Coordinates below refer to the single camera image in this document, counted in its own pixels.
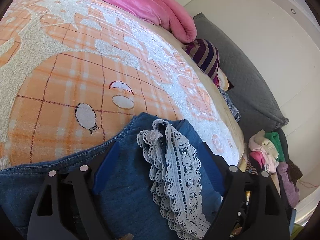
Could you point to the pink comforter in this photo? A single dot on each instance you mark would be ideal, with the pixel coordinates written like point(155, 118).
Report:
point(168, 14)

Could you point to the striped purple garment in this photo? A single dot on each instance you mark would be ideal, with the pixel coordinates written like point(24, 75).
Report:
point(207, 58)

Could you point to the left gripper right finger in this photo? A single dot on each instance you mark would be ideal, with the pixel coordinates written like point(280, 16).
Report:
point(251, 207)

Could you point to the beige bed sheet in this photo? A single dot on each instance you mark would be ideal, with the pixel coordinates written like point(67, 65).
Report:
point(196, 96)

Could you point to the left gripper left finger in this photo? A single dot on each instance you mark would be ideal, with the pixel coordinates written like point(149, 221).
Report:
point(66, 206)

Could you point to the blue denim pants lace hem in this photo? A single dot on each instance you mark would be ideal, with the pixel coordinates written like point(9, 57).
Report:
point(157, 190)

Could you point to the orange white fleece blanket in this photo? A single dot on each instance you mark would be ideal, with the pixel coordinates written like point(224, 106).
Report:
point(73, 74)

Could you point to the grey quilted headboard cushion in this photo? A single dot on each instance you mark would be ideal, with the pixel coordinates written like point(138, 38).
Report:
point(250, 94)

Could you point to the pile of colourful clothes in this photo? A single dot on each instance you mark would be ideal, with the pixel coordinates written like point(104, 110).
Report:
point(268, 151)

